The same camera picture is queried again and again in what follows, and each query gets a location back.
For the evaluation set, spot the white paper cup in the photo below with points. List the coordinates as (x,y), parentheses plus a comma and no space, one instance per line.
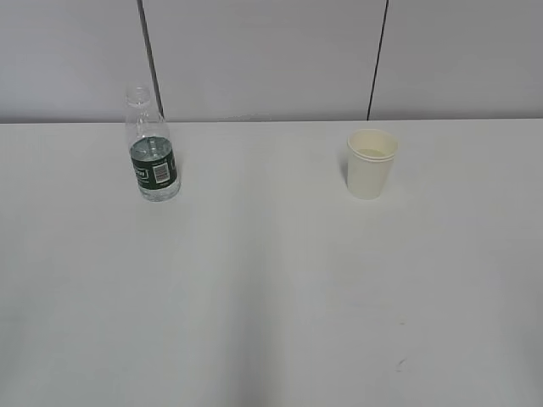
(371,154)

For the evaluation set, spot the clear green-label water bottle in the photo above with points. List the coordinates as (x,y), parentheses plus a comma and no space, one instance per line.
(150,147)

